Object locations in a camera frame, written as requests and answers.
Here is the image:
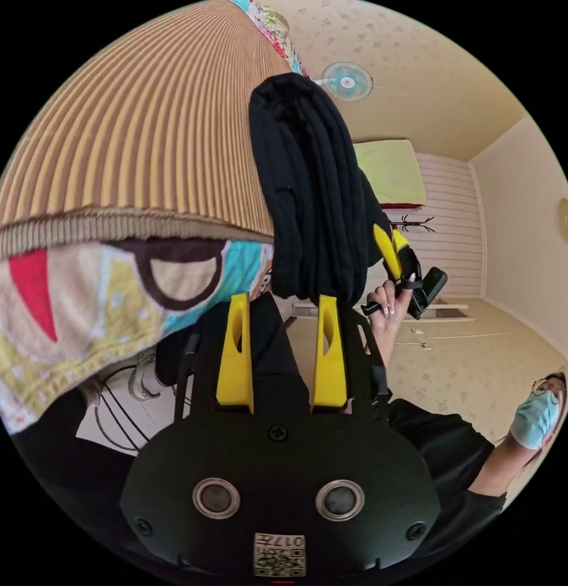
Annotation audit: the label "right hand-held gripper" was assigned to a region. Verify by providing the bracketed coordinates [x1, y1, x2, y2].
[361, 224, 426, 320]

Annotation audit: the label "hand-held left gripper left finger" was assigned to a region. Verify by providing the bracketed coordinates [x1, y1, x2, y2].
[215, 292, 255, 414]

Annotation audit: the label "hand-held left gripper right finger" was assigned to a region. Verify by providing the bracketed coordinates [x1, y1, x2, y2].
[311, 295, 349, 414]

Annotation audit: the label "black long pants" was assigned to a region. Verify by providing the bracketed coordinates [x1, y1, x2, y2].
[248, 72, 390, 308]

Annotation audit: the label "person's right forearm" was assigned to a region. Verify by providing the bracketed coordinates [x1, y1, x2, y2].
[376, 336, 398, 368]

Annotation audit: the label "person's right hand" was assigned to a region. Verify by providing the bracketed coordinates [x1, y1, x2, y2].
[367, 277, 412, 339]

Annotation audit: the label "black coat rack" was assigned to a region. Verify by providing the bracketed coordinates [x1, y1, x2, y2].
[387, 214, 436, 234]

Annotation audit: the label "yellow-green curtain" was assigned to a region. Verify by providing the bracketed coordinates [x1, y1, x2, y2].
[352, 139, 426, 210]

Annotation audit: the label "person's body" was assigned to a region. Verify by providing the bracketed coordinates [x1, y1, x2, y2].
[11, 292, 568, 566]

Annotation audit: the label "bed with striped woven mat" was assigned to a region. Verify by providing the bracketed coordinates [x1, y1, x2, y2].
[0, 0, 310, 436]

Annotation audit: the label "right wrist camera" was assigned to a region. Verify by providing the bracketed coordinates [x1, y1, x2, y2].
[415, 269, 449, 317]

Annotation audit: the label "teal wall fan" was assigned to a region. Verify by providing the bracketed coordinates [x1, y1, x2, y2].
[311, 62, 374, 103]

